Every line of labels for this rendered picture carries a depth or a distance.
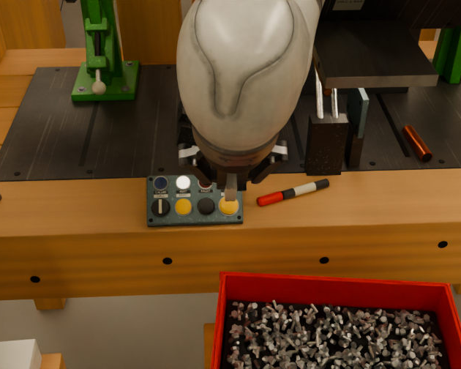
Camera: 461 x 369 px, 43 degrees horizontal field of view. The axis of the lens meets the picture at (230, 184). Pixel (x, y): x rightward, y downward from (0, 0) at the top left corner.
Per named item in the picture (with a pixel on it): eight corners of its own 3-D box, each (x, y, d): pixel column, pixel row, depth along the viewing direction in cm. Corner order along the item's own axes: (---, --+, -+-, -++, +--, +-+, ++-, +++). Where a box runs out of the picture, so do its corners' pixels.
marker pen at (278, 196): (324, 183, 100) (325, 176, 99) (329, 188, 99) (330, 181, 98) (255, 203, 96) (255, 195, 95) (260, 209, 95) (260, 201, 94)
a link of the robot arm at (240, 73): (279, 173, 53) (313, 49, 57) (304, 102, 38) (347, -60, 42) (165, 141, 54) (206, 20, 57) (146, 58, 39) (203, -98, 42)
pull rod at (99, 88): (106, 97, 116) (102, 71, 113) (91, 97, 116) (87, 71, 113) (109, 83, 121) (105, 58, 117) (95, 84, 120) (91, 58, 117)
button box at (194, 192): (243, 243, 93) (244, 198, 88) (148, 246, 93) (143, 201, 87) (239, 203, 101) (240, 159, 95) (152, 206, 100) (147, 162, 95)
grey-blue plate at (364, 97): (360, 169, 103) (372, 99, 94) (349, 169, 103) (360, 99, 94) (349, 138, 110) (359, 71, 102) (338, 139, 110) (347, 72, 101)
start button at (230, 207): (238, 214, 91) (238, 212, 90) (219, 215, 91) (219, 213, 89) (237, 196, 91) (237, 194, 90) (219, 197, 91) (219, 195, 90)
